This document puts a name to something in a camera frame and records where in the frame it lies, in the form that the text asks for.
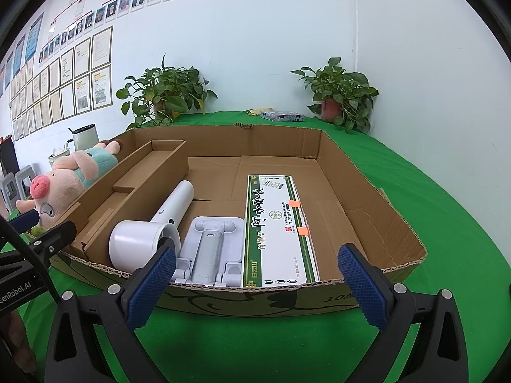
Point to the white wall conduit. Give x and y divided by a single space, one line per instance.
355 20

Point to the black board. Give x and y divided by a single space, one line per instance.
8 155

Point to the narrow brown cardboard box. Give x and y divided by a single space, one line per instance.
151 175

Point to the pink plush pig toy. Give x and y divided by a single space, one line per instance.
72 171

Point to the grey plastic stool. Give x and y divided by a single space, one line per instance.
7 191
26 179

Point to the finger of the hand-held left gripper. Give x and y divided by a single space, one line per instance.
24 220
54 238

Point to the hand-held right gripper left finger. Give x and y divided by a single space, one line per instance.
151 283

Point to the white folding phone stand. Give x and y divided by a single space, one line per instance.
207 247

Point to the large cardboard box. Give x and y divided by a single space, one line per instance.
351 191

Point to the group of framed certificates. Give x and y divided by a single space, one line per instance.
84 75

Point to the person's left hand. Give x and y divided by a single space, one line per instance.
18 339

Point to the blue wall poster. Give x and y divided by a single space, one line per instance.
35 36
18 56

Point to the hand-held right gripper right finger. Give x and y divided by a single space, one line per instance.
361 283

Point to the potted plant in red pot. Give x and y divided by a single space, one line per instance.
343 87

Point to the white and green medicine box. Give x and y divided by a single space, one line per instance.
275 227

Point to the white hair dryer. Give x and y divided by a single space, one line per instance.
131 243

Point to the printed tissue packet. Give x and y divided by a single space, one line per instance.
283 115

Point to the yellow cloth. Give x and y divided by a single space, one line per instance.
257 111

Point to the bushy green potted plant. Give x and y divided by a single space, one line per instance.
167 87

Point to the white kettle with black lid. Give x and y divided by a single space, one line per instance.
86 137

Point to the green tablecloth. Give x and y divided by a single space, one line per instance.
419 191

